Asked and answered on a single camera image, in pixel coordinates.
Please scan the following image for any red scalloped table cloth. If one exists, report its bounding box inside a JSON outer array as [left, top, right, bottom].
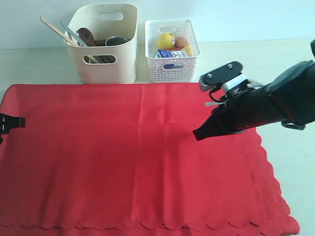
[[0, 83, 300, 236]]

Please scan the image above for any blue white milk carton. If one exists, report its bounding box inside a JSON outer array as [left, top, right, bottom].
[[154, 50, 189, 70]]

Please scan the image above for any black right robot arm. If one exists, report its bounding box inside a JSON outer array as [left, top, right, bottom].
[[193, 60, 315, 140]]

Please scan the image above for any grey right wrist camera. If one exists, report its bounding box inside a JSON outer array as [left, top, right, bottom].
[[199, 61, 243, 92]]

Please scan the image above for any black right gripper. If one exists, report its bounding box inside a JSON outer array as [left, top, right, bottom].
[[192, 86, 285, 141]]

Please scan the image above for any yellow cheese wedge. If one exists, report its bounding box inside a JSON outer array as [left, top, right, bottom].
[[182, 45, 193, 57]]

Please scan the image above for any stainless steel cup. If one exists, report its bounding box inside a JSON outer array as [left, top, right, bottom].
[[105, 36, 130, 46]]

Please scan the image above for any brown wooden plate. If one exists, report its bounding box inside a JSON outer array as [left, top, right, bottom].
[[94, 39, 106, 47]]

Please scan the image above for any white perforated plastic basket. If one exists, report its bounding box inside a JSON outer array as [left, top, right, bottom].
[[145, 19, 200, 83]]

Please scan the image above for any cream plastic storage bin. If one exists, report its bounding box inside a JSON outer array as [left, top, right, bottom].
[[67, 3, 138, 84]]

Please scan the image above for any stainless steel table knife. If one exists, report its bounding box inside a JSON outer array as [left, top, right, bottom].
[[60, 21, 88, 47]]

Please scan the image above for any brown egg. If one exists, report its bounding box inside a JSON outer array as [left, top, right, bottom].
[[175, 36, 189, 49]]

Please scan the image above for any wooden chopstick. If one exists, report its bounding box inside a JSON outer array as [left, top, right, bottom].
[[65, 31, 79, 47], [39, 16, 77, 46]]

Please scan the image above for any yellow lemon with sticker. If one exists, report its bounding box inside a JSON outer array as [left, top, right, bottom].
[[157, 32, 175, 50]]

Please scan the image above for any dark wooden spoon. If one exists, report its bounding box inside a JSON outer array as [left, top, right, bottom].
[[77, 28, 95, 47]]

